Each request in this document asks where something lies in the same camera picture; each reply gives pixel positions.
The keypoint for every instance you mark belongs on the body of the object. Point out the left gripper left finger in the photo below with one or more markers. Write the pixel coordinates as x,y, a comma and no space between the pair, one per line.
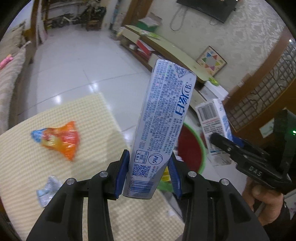
62,217

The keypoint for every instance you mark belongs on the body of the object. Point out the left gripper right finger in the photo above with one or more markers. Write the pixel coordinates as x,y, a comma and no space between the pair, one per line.
215,210

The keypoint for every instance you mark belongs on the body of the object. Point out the blue white milk carton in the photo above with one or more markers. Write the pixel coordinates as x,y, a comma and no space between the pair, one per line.
213,119

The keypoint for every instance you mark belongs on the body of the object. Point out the long blue toothpaste box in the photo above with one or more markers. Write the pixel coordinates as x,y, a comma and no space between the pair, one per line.
163,112

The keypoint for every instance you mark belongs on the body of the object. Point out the right hand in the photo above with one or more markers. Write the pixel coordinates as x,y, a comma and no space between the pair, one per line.
272,200

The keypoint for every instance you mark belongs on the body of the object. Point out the blue silver candy wrapper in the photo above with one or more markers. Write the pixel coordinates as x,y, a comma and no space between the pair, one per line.
45,195

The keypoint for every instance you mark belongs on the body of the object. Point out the large red green-rimmed bin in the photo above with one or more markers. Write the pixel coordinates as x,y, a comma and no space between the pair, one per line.
191,149

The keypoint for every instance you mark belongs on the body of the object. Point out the orange snack wrapper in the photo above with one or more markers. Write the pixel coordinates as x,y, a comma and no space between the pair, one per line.
64,139

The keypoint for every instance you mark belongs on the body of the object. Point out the white shoe box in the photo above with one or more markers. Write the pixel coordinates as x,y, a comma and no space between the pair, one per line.
210,91

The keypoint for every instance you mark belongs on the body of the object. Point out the chinese checkers board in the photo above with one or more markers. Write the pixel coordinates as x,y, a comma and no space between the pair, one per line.
211,61

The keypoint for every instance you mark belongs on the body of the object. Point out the pink toy wand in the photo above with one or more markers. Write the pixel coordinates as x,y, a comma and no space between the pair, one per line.
6,60

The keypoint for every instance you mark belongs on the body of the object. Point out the long tv cabinet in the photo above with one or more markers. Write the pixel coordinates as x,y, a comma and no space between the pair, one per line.
148,50

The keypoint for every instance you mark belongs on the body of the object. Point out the striped beige sofa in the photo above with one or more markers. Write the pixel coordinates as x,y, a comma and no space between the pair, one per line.
14,42

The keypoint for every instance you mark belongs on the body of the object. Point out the green white box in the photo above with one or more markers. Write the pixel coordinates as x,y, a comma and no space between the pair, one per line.
150,23

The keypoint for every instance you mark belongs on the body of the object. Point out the white balance bike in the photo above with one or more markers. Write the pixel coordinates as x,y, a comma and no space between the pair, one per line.
64,20

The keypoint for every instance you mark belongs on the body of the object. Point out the wall mounted television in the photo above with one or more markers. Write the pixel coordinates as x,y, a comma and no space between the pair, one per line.
217,9

